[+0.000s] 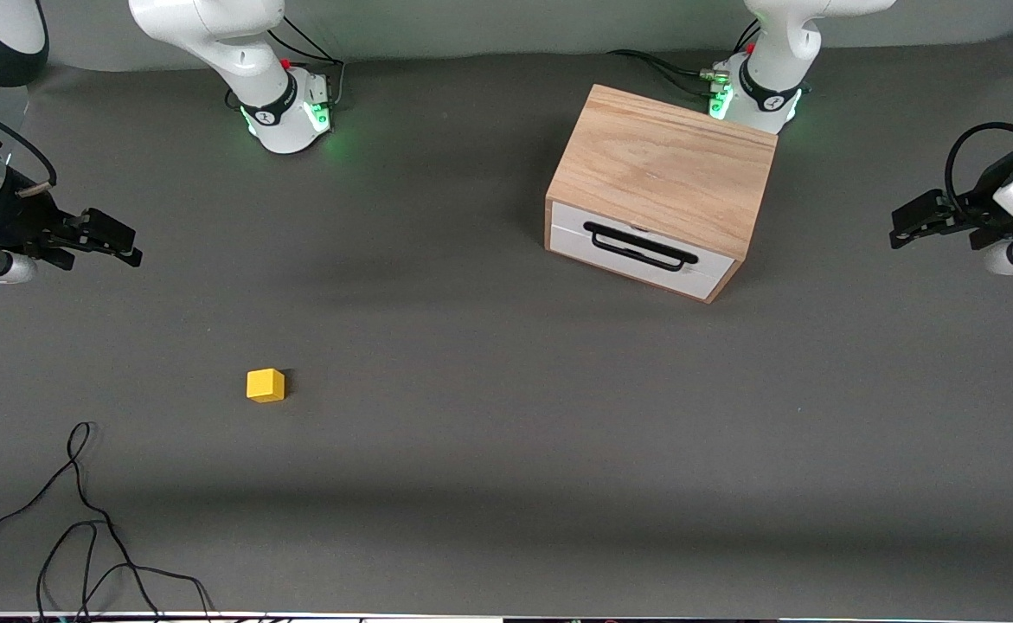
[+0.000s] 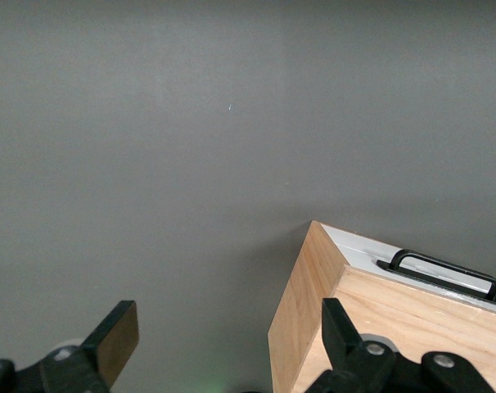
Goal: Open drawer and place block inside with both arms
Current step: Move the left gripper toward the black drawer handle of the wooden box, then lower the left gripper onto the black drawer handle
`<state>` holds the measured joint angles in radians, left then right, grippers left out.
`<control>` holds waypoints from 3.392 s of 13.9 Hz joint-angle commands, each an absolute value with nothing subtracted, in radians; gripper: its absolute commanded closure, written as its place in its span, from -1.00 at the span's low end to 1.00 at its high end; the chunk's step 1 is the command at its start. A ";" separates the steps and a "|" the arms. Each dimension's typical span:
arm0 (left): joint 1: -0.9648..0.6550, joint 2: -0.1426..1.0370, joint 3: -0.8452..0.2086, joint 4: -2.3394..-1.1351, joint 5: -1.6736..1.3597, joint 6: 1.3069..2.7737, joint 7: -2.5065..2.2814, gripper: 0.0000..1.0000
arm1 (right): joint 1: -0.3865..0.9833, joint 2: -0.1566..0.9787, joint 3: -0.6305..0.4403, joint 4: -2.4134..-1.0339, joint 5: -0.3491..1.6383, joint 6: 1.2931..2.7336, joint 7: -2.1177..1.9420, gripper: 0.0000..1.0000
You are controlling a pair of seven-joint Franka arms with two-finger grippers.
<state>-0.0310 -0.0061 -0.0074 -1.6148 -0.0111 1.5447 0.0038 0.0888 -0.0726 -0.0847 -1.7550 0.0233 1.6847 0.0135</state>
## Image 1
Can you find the light wooden drawer cabinet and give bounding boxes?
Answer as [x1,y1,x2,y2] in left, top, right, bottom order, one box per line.
[544,84,779,305]

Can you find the thin black cable on table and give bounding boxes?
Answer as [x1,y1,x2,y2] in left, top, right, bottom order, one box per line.
[0,421,217,620]

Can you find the black arm wrist cable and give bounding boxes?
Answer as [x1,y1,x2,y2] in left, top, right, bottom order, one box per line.
[944,121,1013,222]
[0,93,59,198]

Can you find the black right arm wrist cable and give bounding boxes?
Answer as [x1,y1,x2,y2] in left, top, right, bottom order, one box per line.
[0,93,59,198]

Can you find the black left arm wrist cable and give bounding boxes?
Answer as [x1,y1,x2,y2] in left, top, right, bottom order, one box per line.
[944,121,1013,222]

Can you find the yellow cube block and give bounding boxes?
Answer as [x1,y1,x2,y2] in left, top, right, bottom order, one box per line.
[246,368,286,404]

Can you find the white-fronted drawer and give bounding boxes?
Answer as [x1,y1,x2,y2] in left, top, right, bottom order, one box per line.
[549,201,737,295]

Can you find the black left arm base cables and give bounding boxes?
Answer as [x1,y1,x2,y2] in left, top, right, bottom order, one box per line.
[606,19,762,98]

